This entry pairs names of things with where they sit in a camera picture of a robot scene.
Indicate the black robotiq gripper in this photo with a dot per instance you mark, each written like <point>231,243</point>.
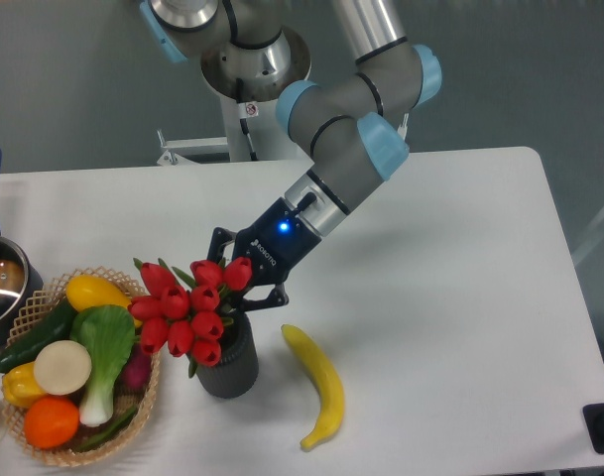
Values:
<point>275,243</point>

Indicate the red tulip bouquet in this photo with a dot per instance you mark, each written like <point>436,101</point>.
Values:
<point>194,314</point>

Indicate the dark grey ribbed vase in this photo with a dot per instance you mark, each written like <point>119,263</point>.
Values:
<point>237,370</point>

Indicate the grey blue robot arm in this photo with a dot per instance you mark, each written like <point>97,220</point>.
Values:
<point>343,129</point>

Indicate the green bok choy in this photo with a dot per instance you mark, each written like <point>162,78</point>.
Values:
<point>107,332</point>

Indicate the purple sweet potato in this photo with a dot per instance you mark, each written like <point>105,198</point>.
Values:
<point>136,373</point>

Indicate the yellow banana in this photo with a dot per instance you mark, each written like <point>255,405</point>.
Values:
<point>327,383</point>

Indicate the yellow squash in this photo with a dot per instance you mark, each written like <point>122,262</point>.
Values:
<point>86,291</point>

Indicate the woven wicker basket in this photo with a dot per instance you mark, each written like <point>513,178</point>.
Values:
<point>36,308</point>

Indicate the white round radish slice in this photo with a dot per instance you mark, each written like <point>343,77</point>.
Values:
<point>62,367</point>

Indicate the green bean pod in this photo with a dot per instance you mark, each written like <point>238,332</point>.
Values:
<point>107,433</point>

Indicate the green cucumber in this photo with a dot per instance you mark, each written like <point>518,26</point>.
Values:
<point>53,327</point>

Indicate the orange fruit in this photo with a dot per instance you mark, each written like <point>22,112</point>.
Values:
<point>50,422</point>

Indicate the yellow bell pepper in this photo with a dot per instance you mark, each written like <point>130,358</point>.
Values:
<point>20,387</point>

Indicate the black device at edge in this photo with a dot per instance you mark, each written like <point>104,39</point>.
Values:
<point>594,419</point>

